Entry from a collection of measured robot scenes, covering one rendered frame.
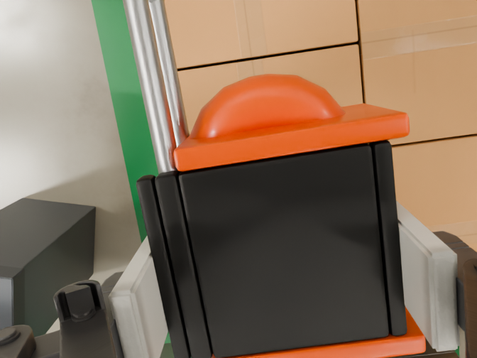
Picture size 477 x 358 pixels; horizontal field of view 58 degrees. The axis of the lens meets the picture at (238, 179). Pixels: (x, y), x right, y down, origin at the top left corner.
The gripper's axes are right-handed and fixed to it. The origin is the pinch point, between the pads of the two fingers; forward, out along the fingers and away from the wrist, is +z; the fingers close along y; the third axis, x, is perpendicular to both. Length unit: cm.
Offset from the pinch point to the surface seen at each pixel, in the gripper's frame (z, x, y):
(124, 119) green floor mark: 122, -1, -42
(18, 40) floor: 122, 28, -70
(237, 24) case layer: 68, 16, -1
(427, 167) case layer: 68, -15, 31
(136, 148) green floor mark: 122, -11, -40
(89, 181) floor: 122, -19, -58
